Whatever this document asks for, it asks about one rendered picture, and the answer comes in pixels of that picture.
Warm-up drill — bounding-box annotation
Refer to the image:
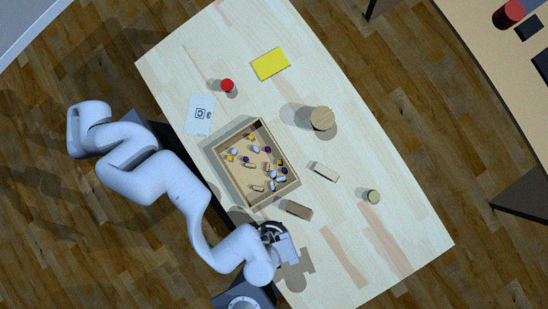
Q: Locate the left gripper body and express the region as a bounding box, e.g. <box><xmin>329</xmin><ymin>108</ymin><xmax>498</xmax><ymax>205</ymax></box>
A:
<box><xmin>260</xmin><ymin>231</ymin><xmax>276</xmax><ymax>245</ymax></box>

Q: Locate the white recipe card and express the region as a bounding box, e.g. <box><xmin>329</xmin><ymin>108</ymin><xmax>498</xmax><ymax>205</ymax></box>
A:
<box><xmin>183</xmin><ymin>93</ymin><xmax>217</xmax><ymax>139</ymax></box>

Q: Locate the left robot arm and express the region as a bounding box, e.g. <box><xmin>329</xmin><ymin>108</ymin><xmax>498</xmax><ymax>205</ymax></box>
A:
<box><xmin>66</xmin><ymin>100</ymin><xmax>300</xmax><ymax>287</ymax></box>

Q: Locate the grey round pot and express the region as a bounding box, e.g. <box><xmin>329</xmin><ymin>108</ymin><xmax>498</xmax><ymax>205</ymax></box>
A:
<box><xmin>257</xmin><ymin>221</ymin><xmax>287</xmax><ymax>242</ymax></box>

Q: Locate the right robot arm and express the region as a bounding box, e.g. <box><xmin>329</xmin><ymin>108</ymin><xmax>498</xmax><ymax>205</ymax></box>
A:
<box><xmin>228</xmin><ymin>296</ymin><xmax>261</xmax><ymax>309</ymax></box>

